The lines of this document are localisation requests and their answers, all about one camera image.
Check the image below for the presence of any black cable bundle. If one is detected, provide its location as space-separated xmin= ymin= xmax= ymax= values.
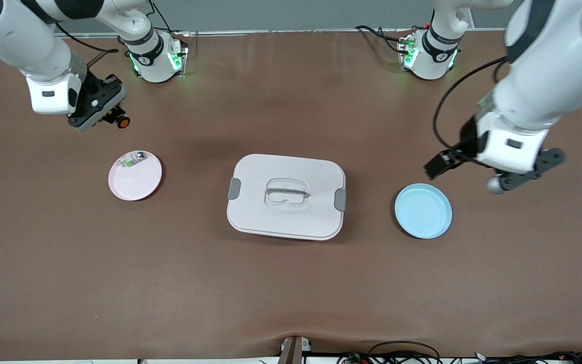
xmin=336 ymin=341 xmax=582 ymax=364

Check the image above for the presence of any light blue round plate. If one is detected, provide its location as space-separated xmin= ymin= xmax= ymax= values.
xmin=394 ymin=183 xmax=453 ymax=240

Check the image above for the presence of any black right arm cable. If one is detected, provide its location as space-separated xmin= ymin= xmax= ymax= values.
xmin=54 ymin=23 xmax=120 ymax=69

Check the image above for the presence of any white lidded container box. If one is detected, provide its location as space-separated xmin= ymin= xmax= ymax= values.
xmin=226 ymin=154 xmax=347 ymax=241

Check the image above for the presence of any small green electronic component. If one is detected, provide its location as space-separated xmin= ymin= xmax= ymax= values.
xmin=121 ymin=151 xmax=148 ymax=168

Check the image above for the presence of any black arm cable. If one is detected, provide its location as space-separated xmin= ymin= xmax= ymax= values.
xmin=54 ymin=23 xmax=120 ymax=69
xmin=432 ymin=56 xmax=510 ymax=150

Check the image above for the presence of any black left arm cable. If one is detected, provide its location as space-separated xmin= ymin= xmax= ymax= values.
xmin=432 ymin=56 xmax=510 ymax=150

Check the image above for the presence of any grey metal bracket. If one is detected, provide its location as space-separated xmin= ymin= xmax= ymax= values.
xmin=278 ymin=335 xmax=312 ymax=364

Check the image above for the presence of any brown table mat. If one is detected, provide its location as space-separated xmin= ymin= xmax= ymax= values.
xmin=0 ymin=28 xmax=582 ymax=361

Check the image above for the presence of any pink round plate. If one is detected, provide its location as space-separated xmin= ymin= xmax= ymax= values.
xmin=108 ymin=150 xmax=163 ymax=202

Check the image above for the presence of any black base cable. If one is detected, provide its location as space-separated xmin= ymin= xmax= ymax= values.
xmin=355 ymin=24 xmax=414 ymax=55

